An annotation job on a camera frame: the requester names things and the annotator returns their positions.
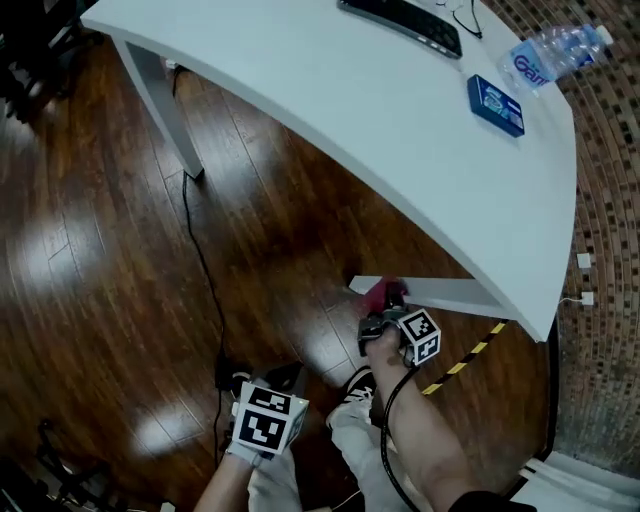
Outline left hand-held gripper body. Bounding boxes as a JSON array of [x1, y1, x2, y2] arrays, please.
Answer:
[[224, 362, 311, 469]]

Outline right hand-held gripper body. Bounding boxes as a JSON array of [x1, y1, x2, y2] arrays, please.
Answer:
[[357, 306, 444, 370]]

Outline red cloth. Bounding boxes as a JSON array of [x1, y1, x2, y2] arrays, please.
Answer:
[[361, 276, 409, 315]]

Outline grey metal table leg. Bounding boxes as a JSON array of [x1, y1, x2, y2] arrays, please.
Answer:
[[348, 273, 510, 320], [113, 38, 205, 180]]

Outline person's left forearm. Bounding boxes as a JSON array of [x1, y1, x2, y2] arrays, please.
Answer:
[[192, 451, 257, 512]]

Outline person's right forearm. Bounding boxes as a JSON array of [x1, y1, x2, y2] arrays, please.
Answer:
[[366, 332, 482, 512]]

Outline yellow black striped floor tape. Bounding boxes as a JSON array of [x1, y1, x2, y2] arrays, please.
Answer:
[[421, 321, 510, 397]]

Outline black power adapter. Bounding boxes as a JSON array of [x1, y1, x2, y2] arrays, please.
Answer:
[[213, 353, 233, 392]]

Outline black and white shoe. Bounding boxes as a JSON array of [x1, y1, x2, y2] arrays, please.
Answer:
[[342, 366, 377, 403]]

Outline person's white trousers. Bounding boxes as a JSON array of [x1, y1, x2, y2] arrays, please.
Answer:
[[246, 399, 404, 512]]

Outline black sleeve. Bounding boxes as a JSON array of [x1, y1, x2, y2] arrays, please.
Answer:
[[443, 491, 537, 512]]

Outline white table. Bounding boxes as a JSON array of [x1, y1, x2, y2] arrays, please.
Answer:
[[79, 0, 579, 344]]

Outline blue flat box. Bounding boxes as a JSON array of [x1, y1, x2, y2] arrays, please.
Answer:
[[466, 74, 527, 139]]

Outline black chair base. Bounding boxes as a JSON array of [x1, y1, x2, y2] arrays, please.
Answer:
[[0, 418, 119, 512]]

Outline white ledge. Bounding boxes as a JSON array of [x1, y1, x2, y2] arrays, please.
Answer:
[[518, 448, 640, 512]]

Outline black keyboard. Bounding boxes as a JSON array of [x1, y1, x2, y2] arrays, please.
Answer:
[[336, 0, 464, 61]]

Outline clear plastic water bottle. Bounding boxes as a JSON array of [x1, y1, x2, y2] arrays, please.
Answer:
[[496, 23, 615, 99]]

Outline black office chair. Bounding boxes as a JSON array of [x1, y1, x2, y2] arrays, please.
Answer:
[[0, 0, 104, 124]]

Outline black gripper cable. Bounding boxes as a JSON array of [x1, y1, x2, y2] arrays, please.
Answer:
[[379, 366, 422, 512]]

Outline black floor cable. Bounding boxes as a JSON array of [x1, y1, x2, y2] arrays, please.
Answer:
[[171, 66, 227, 469]]

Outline thin black wire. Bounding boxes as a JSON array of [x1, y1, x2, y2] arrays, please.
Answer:
[[433, 0, 485, 40]]

